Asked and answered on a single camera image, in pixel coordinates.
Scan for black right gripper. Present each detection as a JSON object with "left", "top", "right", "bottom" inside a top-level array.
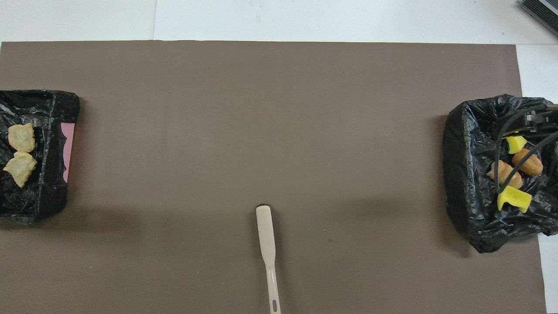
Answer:
[{"left": 525, "top": 104, "right": 558, "bottom": 131}]

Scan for yellow sponge wedge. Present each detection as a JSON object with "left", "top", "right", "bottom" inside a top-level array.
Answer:
[{"left": 504, "top": 135, "right": 528, "bottom": 154}]

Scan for brown bun piece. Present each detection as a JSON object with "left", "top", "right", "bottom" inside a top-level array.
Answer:
[{"left": 512, "top": 149, "right": 544, "bottom": 177}]

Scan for pale-ended croissant piece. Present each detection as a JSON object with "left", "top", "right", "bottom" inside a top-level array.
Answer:
[{"left": 486, "top": 160, "right": 524, "bottom": 190}]

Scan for notched yellow sponge piece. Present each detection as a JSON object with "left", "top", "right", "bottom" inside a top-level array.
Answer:
[{"left": 497, "top": 185, "right": 533, "bottom": 213}]

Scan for beige brush with black bristles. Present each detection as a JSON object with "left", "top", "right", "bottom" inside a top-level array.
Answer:
[{"left": 255, "top": 204, "right": 282, "bottom": 314}]

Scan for striped croissant piece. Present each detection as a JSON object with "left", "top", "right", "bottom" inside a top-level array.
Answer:
[
  {"left": 3, "top": 151, "right": 38, "bottom": 188},
  {"left": 7, "top": 123, "right": 36, "bottom": 153}
]

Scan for black plastic trash bag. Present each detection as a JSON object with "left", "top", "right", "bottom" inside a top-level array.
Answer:
[
  {"left": 443, "top": 94, "right": 558, "bottom": 254},
  {"left": 0, "top": 89, "right": 80, "bottom": 224}
]

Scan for pink bin box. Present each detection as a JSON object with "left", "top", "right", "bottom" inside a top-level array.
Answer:
[{"left": 60, "top": 123, "right": 75, "bottom": 183}]

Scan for dark grey ribbed object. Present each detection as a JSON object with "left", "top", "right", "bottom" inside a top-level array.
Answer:
[{"left": 521, "top": 0, "right": 558, "bottom": 38}]

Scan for brown table mat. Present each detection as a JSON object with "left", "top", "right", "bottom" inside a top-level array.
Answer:
[{"left": 0, "top": 41, "right": 548, "bottom": 314}]

